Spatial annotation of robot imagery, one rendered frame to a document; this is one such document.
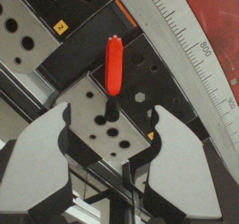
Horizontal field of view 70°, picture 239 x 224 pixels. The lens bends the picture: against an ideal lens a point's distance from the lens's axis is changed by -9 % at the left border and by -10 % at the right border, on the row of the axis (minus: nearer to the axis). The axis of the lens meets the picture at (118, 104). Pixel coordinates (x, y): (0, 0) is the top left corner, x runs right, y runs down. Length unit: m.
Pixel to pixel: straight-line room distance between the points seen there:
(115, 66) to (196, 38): 0.11
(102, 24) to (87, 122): 0.56
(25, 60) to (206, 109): 0.26
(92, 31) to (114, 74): 0.59
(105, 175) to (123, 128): 0.51
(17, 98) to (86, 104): 0.40
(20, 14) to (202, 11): 0.22
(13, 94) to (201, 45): 0.54
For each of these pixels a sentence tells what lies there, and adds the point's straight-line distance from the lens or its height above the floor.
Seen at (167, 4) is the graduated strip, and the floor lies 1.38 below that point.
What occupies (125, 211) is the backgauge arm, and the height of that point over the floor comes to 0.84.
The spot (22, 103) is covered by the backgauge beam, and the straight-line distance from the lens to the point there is 0.63.
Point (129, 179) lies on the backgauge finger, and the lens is 0.74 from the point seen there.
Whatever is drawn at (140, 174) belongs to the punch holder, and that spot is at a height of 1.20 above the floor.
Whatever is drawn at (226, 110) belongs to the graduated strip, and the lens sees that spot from 0.32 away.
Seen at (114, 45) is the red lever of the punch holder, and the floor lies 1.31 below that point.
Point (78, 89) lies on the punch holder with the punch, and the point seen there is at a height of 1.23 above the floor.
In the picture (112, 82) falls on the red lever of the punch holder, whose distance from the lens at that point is 0.20.
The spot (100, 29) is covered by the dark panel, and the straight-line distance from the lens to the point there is 0.78.
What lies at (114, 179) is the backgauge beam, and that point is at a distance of 0.79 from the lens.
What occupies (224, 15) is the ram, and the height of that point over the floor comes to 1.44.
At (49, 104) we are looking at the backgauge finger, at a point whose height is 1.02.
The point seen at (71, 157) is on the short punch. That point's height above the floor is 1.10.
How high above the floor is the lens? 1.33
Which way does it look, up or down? 17 degrees down
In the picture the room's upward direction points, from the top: 56 degrees clockwise
